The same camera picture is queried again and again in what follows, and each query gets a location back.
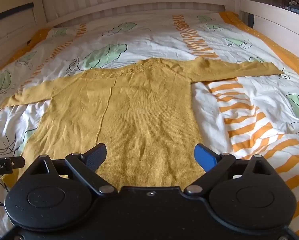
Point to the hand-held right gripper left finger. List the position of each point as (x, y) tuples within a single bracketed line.
[(95, 156)]

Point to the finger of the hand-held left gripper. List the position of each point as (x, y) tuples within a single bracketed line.
[(17, 162)]

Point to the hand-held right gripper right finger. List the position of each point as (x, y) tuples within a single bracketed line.
[(205, 157)]

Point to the mustard yellow knit sweater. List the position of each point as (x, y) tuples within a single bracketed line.
[(144, 117)]

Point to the white leaf and stripe blanket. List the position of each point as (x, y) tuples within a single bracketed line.
[(239, 100)]

